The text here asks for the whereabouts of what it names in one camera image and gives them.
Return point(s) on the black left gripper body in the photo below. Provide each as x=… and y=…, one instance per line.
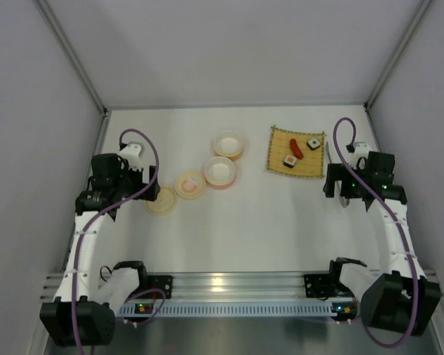
x=140, y=183

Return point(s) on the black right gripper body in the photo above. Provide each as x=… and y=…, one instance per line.
x=340, y=177

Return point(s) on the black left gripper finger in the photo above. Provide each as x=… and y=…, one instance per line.
x=112, y=209
x=153, y=188

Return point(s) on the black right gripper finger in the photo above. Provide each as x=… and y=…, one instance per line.
x=331, y=178
x=368, y=199

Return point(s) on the sushi roll green centre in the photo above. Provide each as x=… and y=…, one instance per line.
x=313, y=143

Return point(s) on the red sausage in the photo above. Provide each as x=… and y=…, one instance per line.
x=295, y=149

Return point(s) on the sushi roll orange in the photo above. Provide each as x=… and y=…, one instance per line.
x=290, y=161

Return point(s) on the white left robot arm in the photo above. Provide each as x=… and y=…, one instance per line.
x=83, y=312

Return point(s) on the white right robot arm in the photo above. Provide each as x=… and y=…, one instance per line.
x=399, y=297

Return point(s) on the pink lunch box bowl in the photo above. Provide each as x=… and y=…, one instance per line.
x=220, y=172

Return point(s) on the orange lunch box bowl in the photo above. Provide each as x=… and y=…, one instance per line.
x=229, y=144

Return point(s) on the cream plain lid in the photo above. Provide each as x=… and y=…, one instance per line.
x=165, y=202

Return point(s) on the bamboo sushi mat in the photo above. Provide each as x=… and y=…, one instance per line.
x=312, y=164

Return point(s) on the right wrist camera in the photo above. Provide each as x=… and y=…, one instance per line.
x=357, y=150

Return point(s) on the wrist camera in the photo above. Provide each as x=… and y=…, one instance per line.
x=132, y=153
x=357, y=150

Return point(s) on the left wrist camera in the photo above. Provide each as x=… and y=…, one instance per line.
x=132, y=153

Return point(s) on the cream lid with pink ring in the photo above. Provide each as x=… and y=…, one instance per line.
x=190, y=185

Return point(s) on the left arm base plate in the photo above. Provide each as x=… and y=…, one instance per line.
x=161, y=282

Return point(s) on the aluminium mounting rail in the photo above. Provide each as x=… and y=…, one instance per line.
x=239, y=286

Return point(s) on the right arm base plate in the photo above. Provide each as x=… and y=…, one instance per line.
x=324, y=286

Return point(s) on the slotted cable duct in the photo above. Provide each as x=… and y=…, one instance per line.
x=300, y=308

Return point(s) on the right aluminium frame post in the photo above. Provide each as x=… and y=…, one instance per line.
x=400, y=47

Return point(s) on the aluminium frame post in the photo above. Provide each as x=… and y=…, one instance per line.
x=58, y=32
x=400, y=47

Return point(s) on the left aluminium frame post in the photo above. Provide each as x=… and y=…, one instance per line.
x=58, y=32

